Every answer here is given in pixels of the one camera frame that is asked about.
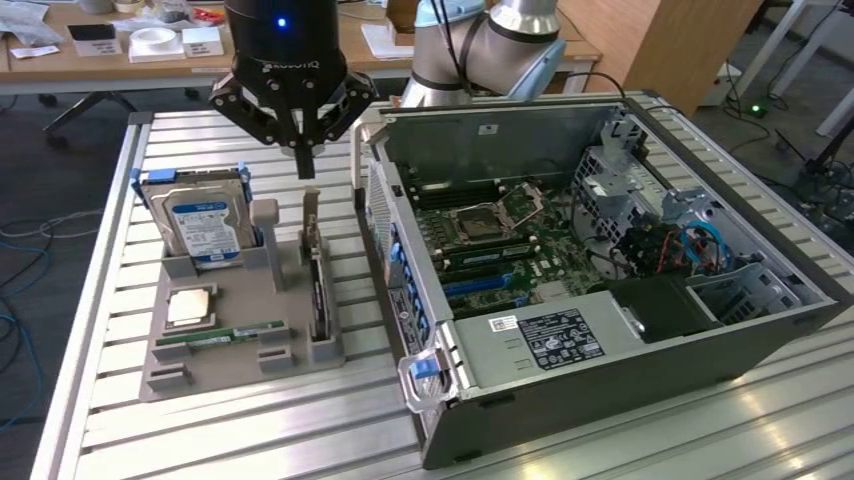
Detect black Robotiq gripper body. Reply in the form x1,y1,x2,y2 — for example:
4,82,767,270
223,0,348,112

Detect black graphics card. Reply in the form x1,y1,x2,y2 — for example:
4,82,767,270
298,185,338,344

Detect wooden desk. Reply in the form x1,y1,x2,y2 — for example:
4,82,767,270
236,0,602,109
0,0,242,96

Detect plain white box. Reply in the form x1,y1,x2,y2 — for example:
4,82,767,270
180,27,226,59

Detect white paper stack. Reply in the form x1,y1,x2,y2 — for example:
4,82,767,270
360,22,415,61

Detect white flat tray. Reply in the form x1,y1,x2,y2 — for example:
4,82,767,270
126,39,188,65

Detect brown cardboard box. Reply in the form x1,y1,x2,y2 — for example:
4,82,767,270
386,0,422,34

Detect white tape roll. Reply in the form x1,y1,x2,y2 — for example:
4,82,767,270
131,27,176,51

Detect hard disk in blue caddy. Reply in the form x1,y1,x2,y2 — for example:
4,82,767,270
132,162,259,269

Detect black chair base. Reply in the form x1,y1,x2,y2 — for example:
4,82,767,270
39,88,202,149

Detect white box with black top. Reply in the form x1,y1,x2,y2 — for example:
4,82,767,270
67,23,124,57

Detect CPU socket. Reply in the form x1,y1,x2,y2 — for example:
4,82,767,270
450,202,515,246

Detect clear plastic bag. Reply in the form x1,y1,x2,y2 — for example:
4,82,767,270
0,2,66,46

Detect silver CPU chip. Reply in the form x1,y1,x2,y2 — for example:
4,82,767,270
164,288,214,324

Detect green motherboard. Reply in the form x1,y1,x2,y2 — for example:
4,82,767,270
399,167,619,321

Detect silver perforated drive cage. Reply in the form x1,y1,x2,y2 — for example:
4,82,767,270
571,117,673,246

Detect green RAM stick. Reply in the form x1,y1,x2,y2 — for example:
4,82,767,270
156,319,286,347

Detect grey plastic parts rack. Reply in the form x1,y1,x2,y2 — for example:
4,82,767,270
136,197,352,404

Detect grey power supply unit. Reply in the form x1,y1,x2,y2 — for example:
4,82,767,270
450,292,642,389

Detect black tripod stand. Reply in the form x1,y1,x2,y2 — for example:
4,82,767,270
773,127,854,221

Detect silver metal disk bay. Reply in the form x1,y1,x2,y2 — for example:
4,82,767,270
686,262,806,326

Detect open grey PC case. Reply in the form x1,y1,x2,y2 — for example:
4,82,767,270
350,89,853,471

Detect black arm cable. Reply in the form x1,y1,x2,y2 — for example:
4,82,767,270
430,0,473,94

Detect grey floor cable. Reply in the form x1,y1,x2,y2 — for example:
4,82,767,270
0,209,108,241

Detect black case cable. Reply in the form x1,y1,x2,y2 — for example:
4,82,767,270
566,72,675,114

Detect blue floor cable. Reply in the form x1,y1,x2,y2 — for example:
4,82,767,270
0,239,48,431

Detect blue wire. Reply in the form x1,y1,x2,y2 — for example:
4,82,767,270
683,219,735,276

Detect white table frame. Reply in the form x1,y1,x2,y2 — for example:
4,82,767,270
730,0,854,136

